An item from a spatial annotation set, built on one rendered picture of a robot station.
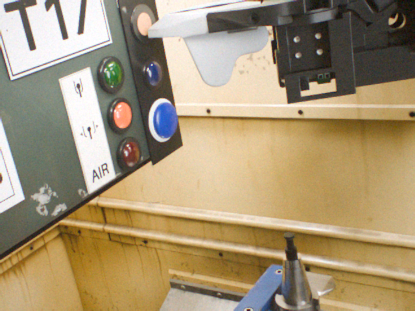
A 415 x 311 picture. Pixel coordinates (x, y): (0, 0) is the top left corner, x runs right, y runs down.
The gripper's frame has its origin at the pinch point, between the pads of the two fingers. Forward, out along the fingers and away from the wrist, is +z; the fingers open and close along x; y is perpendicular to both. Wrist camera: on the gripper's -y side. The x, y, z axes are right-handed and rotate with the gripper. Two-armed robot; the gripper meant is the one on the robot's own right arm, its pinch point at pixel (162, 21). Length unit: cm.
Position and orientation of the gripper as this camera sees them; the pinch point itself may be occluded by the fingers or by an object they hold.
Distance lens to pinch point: 49.1
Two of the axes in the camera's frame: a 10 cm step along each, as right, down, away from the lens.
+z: -9.9, 1.4, 0.8
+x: 0.2, -3.6, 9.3
